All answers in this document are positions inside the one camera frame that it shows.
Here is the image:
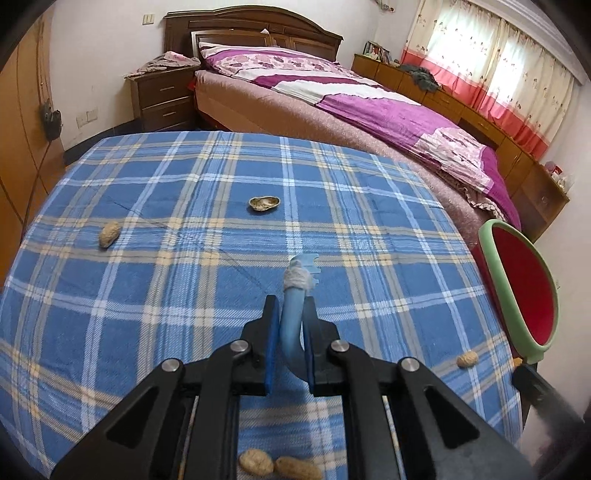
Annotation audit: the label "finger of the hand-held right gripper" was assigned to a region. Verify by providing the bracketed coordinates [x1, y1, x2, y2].
[512, 364, 557, 409]

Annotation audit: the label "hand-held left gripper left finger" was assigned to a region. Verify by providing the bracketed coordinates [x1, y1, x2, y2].
[50, 295, 282, 480]

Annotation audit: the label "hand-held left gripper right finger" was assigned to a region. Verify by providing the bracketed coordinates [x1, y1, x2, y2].
[301, 296, 536, 480]

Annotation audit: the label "blue plastic hook tool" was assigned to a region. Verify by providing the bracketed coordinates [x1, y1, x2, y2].
[279, 254, 321, 381]

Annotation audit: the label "red bucket with green rim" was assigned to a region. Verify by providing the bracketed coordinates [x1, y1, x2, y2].
[478, 219, 559, 365]

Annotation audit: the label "blue plaid tablecloth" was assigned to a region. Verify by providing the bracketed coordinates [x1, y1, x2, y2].
[0, 130, 525, 480]

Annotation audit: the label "empty peanut shell half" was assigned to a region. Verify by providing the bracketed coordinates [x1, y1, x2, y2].
[248, 196, 282, 214]

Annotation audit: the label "small toiletry jars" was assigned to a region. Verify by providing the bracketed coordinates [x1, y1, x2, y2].
[545, 161, 575, 190]

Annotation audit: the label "long low wooden cabinet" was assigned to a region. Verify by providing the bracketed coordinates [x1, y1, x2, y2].
[352, 53, 571, 243]

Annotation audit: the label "pinkish brown bedspread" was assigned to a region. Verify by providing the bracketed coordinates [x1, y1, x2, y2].
[194, 70, 490, 222]

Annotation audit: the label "purple floral quilt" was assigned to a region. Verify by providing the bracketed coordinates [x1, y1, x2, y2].
[198, 41, 522, 229]

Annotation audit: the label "dark wooden nightstand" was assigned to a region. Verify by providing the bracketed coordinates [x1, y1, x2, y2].
[124, 67, 200, 132]

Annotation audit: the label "pink floral pillow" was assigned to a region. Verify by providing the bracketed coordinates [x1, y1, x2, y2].
[198, 41, 342, 77]

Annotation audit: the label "grey clothes pile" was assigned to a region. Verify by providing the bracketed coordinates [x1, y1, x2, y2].
[398, 65, 441, 90]

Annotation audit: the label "crumpled floral cloth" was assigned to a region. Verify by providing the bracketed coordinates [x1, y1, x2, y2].
[126, 51, 201, 78]

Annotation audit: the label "cream and pink curtains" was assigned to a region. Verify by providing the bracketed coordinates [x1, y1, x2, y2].
[401, 0, 575, 160]

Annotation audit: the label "row of books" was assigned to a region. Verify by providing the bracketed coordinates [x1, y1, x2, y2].
[363, 41, 393, 63]

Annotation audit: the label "small black hanging bag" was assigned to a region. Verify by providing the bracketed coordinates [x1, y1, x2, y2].
[41, 104, 63, 139]

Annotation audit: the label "dark wooden bed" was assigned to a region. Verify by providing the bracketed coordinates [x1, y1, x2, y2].
[163, 6, 522, 232]

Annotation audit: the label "tall wooden wardrobe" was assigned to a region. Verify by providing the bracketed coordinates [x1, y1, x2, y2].
[0, 9, 65, 287]

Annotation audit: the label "black power cable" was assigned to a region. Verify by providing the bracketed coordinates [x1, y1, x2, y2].
[18, 136, 52, 227]

